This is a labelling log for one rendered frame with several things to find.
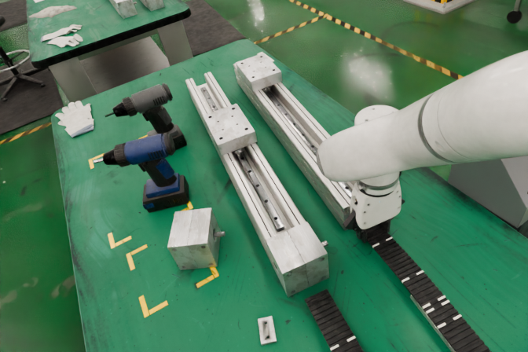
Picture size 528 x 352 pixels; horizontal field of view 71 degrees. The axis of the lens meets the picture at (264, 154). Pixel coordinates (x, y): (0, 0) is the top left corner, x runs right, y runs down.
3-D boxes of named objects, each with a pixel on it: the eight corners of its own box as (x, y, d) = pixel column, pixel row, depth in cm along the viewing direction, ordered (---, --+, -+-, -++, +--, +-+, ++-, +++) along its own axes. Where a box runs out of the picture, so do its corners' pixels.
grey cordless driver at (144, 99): (191, 144, 123) (170, 87, 108) (133, 170, 118) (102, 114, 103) (184, 133, 128) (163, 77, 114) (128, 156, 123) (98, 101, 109)
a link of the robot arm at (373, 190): (368, 194, 69) (368, 204, 71) (408, 176, 70) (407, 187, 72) (344, 166, 75) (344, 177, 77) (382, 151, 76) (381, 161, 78)
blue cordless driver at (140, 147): (193, 203, 103) (168, 143, 89) (123, 220, 102) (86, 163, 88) (192, 184, 109) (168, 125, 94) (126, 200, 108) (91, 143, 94)
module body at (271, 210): (310, 246, 87) (307, 224, 82) (271, 263, 85) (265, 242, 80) (216, 90, 146) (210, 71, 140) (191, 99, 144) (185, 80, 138)
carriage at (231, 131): (258, 149, 107) (254, 130, 102) (223, 163, 105) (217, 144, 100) (240, 120, 118) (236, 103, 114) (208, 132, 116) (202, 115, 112)
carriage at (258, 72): (284, 88, 128) (280, 71, 124) (254, 99, 127) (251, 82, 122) (266, 69, 140) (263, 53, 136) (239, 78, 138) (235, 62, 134)
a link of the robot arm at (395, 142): (375, 189, 41) (320, 188, 71) (509, 151, 42) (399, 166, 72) (353, 111, 42) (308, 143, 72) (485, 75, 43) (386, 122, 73)
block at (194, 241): (227, 265, 87) (218, 242, 81) (180, 270, 88) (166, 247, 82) (229, 230, 94) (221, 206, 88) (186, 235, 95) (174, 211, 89)
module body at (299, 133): (380, 214, 91) (382, 191, 85) (344, 231, 89) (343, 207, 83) (260, 75, 149) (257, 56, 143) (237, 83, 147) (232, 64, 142)
